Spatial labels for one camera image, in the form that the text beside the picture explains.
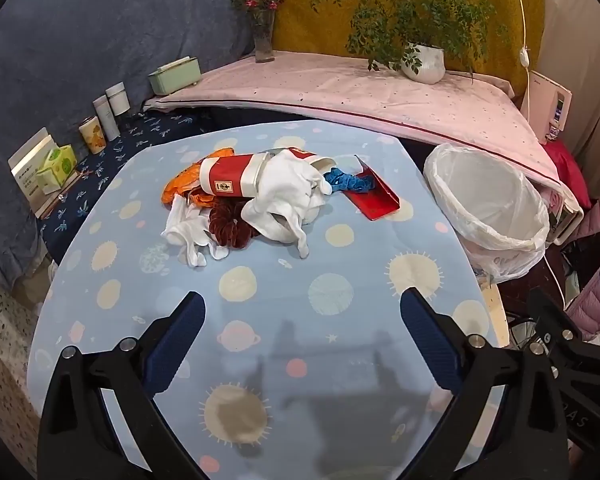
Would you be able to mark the large white cloth glove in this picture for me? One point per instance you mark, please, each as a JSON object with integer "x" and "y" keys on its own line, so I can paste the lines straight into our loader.
{"x": 285, "y": 195}

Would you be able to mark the pink blanket with red piping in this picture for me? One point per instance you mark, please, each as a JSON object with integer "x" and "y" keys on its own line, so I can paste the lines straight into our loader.
{"x": 355, "y": 90}

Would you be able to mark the small white cloth glove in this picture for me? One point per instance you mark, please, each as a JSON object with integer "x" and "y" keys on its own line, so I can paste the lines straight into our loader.
{"x": 190, "y": 235}

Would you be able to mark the blue grey fabric backdrop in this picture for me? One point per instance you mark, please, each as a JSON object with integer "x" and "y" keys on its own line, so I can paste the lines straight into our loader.
{"x": 105, "y": 25}

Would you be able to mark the mustard yellow fabric backdrop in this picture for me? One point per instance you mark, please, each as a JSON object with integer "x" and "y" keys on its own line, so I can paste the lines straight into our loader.
{"x": 310, "y": 35}

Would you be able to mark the red cloth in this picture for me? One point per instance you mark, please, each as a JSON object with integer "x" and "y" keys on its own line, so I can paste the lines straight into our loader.
{"x": 570, "y": 170}

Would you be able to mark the glass vase with red flowers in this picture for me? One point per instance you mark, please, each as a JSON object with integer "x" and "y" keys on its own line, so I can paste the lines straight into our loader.
{"x": 264, "y": 40}

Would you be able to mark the green tissue box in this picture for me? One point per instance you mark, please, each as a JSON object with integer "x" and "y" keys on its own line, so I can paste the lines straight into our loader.
{"x": 175, "y": 77}

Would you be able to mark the short white jar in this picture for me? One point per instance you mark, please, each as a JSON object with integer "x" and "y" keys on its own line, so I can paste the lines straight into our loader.
{"x": 118, "y": 100}

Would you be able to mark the dark blue printed cloth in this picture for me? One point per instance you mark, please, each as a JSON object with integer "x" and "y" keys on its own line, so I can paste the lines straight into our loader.
{"x": 145, "y": 130}

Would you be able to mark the red cardboard box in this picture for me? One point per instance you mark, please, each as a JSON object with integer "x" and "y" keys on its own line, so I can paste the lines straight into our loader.
{"x": 380, "y": 202}

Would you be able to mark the orange foil wrapper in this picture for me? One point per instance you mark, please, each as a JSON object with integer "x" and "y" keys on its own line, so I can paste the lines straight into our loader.
{"x": 180, "y": 185}

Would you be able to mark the red white paper cup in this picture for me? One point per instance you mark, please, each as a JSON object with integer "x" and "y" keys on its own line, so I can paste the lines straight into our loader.
{"x": 310, "y": 157}
{"x": 227, "y": 175}

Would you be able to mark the brown velvet scrunchie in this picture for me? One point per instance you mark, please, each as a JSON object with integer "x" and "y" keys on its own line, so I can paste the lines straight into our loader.
{"x": 225, "y": 225}

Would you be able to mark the green tissue packet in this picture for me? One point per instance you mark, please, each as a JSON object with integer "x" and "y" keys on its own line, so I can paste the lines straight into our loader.
{"x": 55, "y": 170}

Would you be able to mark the potted plant in white pot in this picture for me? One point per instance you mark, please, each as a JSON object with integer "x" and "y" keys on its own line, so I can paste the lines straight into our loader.
{"x": 425, "y": 62}

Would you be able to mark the tall white bottle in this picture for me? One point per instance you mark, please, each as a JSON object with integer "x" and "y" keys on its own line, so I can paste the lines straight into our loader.
{"x": 106, "y": 120}

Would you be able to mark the blue planet print tablecloth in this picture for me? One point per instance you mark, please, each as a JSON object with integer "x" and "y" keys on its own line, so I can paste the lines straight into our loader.
{"x": 330, "y": 260}

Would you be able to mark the white cardboard box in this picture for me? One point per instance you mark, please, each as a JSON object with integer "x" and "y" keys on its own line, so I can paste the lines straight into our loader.
{"x": 27, "y": 165}

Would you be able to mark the pink down jacket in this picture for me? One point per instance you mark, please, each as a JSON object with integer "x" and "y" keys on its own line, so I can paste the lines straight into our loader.
{"x": 597, "y": 240}

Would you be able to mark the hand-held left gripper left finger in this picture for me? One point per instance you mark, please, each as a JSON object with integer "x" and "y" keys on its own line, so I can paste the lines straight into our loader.
{"x": 180, "y": 340}

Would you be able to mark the yellow printed canister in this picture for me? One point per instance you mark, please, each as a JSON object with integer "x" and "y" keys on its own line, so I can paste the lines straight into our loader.
{"x": 92, "y": 136}

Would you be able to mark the blue scrunchie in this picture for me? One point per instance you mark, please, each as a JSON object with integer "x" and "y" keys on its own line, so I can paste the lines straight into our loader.
{"x": 345, "y": 180}

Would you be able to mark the beige curtain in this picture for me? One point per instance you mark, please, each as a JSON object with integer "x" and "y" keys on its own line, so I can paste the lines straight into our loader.
{"x": 580, "y": 50}

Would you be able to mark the bin with white plastic bag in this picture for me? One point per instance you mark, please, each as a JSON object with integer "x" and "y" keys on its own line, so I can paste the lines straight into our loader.
{"x": 485, "y": 195}

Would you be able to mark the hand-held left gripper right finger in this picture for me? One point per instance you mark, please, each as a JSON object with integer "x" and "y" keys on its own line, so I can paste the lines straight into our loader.
{"x": 425, "y": 335}

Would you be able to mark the pink appliance with display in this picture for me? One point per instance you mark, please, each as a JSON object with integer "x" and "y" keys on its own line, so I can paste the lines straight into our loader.
{"x": 542, "y": 105}

